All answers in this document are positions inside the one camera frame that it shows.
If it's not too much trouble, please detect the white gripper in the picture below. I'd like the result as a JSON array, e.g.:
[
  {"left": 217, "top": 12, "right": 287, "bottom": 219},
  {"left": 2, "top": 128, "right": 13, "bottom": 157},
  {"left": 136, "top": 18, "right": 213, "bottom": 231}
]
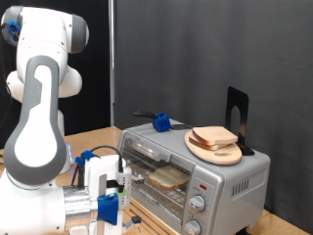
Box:
[{"left": 68, "top": 154, "right": 145, "bottom": 235}]

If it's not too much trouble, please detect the silver oven knob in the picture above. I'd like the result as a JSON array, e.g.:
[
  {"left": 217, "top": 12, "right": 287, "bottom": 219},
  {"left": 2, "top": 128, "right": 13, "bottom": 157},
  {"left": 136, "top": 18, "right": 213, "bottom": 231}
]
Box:
[
  {"left": 184, "top": 219, "right": 202, "bottom": 235},
  {"left": 189, "top": 194, "right": 206, "bottom": 213}
]

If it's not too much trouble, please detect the dark grey backdrop curtain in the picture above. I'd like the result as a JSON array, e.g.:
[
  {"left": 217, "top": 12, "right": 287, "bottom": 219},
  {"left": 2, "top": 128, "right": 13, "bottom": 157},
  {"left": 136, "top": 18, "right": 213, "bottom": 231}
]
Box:
[{"left": 114, "top": 0, "right": 313, "bottom": 234}]

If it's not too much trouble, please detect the black metal bookend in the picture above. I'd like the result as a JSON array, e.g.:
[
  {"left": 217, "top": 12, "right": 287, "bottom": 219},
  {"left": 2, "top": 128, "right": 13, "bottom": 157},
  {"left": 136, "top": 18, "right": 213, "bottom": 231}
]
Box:
[{"left": 224, "top": 85, "right": 256, "bottom": 157}]

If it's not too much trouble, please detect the wire oven rack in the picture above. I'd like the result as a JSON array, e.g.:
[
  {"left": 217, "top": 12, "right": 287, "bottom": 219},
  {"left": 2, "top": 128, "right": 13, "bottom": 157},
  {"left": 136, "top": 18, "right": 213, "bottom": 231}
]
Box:
[{"left": 130, "top": 169, "right": 185, "bottom": 216}]

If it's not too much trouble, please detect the silver toaster oven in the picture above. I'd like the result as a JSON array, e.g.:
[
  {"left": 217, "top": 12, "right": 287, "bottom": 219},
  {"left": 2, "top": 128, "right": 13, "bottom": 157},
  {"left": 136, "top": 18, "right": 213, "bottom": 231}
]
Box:
[{"left": 115, "top": 117, "right": 272, "bottom": 235}]

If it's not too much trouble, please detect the glass oven door with handle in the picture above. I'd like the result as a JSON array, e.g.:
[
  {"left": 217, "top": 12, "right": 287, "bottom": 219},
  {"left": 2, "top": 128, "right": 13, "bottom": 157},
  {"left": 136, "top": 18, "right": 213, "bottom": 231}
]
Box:
[{"left": 120, "top": 135, "right": 194, "bottom": 226}]

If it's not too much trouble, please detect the metal spatula with blue block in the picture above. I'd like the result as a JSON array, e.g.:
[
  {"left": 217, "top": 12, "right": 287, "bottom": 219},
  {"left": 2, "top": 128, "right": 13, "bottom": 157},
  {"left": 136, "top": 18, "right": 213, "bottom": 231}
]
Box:
[{"left": 132, "top": 111, "right": 194, "bottom": 133}]

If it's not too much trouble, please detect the black backdrop curtain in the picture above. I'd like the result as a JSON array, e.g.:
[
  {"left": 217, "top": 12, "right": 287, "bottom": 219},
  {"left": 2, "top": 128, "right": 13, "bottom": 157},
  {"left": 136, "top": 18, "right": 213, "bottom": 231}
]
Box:
[{"left": 0, "top": 0, "right": 112, "bottom": 150}]

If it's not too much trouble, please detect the round wooden cutting board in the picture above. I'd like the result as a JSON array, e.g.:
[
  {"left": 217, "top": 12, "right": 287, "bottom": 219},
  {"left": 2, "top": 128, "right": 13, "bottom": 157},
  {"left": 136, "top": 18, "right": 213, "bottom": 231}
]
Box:
[{"left": 184, "top": 130, "right": 244, "bottom": 166}]

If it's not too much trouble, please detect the white bread slice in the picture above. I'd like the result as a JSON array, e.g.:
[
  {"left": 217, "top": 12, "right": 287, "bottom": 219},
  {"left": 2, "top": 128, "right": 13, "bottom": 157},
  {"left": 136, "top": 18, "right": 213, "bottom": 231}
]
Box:
[
  {"left": 188, "top": 136, "right": 229, "bottom": 152},
  {"left": 192, "top": 125, "right": 239, "bottom": 147},
  {"left": 149, "top": 165, "right": 191, "bottom": 191}
]

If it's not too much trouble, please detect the vertical metal pole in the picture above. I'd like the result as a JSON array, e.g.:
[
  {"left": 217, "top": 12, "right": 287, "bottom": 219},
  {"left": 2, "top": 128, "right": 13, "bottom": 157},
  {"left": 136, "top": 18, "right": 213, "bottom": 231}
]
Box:
[{"left": 108, "top": 0, "right": 116, "bottom": 127}]

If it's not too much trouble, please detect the black camera cable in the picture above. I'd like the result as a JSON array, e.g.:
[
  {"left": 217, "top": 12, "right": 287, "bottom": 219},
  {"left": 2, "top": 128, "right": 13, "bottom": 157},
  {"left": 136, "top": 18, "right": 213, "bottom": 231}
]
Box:
[{"left": 0, "top": 19, "right": 125, "bottom": 190}]

